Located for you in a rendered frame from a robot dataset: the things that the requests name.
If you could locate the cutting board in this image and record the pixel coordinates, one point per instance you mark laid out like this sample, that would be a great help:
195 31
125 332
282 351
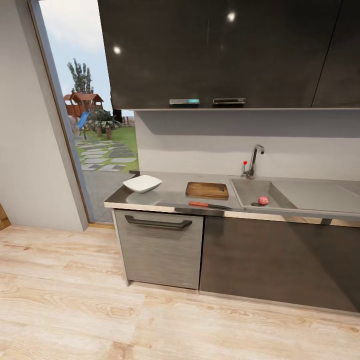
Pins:
204 189

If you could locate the drop in sink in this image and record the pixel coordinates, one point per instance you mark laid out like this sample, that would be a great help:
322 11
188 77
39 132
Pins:
300 196

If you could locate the fixed window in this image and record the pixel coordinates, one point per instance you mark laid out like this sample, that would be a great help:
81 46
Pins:
101 141

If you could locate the parer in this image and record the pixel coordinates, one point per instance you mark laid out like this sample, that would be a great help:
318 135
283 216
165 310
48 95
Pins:
207 205

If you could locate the dishwasher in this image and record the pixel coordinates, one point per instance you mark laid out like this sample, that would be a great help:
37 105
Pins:
161 247

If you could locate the cabinet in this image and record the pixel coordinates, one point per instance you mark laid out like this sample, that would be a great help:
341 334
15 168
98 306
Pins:
338 86
215 55

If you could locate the vidalia onion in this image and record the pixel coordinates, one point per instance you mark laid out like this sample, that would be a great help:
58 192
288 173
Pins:
263 200

